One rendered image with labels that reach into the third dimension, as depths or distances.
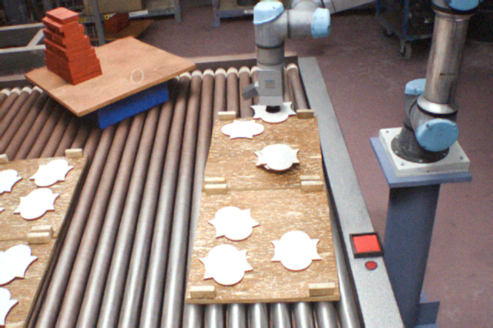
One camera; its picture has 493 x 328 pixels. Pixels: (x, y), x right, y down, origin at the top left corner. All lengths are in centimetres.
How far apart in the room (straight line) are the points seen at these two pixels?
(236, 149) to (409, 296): 89
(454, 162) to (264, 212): 64
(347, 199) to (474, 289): 124
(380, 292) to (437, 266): 144
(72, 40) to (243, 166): 81
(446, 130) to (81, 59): 129
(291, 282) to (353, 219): 30
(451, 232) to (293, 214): 157
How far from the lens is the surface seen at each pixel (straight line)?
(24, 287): 143
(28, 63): 269
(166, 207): 158
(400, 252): 201
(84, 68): 212
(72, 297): 138
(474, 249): 287
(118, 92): 199
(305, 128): 184
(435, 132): 157
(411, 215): 190
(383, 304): 129
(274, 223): 145
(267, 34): 142
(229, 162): 169
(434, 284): 265
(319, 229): 143
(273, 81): 147
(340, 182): 163
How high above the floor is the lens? 187
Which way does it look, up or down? 34 degrees down
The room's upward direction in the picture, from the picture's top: 5 degrees counter-clockwise
